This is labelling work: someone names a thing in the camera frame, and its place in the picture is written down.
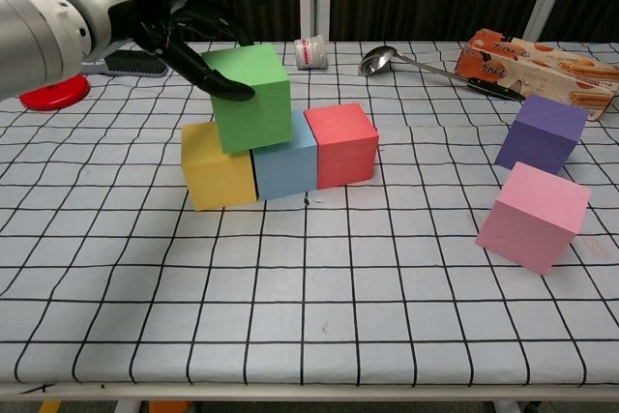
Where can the green foam cube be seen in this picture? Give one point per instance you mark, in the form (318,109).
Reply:
(256,113)

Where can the yellow foam cube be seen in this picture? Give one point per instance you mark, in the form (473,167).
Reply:
(217,181)

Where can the blue foam cube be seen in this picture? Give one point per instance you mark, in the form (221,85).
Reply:
(285,171)

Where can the red foam cube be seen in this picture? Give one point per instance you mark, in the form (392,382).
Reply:
(345,152)

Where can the purple foam cube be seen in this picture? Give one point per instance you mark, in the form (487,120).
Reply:
(537,137)

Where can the pink foam cube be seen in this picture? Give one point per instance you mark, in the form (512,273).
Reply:
(532,219)

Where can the red plastic disc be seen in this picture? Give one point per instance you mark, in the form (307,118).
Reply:
(58,96)

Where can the white black checked tablecloth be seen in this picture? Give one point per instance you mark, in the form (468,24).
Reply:
(309,297)

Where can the orange biscuit box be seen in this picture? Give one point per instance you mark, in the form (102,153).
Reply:
(532,69)

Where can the white table frame bar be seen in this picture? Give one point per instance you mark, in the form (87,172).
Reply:
(338,393)

